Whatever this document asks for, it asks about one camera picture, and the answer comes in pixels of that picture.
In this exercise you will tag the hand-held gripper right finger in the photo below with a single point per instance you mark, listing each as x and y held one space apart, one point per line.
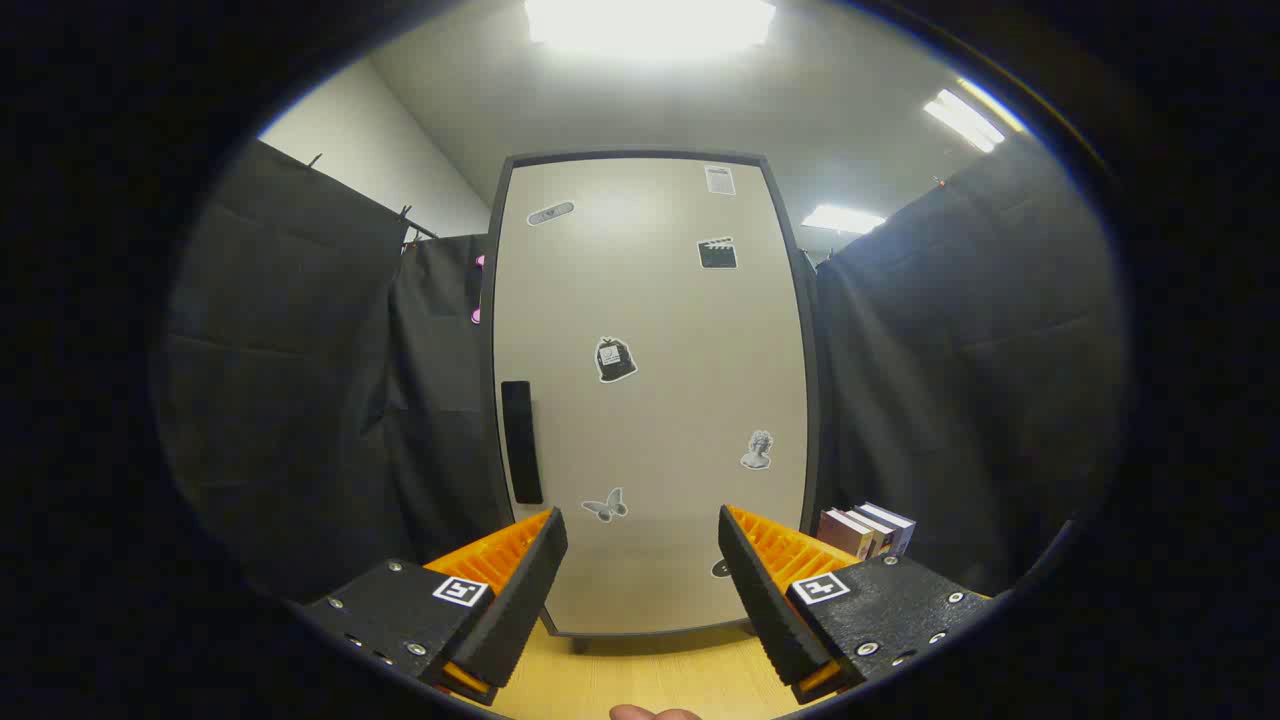
765 605

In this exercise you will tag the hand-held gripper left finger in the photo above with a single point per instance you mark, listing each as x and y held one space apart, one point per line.
520 600

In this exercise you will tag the beige cabinet door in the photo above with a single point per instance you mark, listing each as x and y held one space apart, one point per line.
650 300

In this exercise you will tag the maroon book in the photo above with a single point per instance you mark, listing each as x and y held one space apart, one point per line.
840 535

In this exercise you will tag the white book blue spine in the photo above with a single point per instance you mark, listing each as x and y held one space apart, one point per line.
895 520

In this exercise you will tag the dark grey cabinet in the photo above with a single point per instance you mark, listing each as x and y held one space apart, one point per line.
640 155

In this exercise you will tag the large ceiling light panel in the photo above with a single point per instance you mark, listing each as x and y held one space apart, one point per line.
650 25

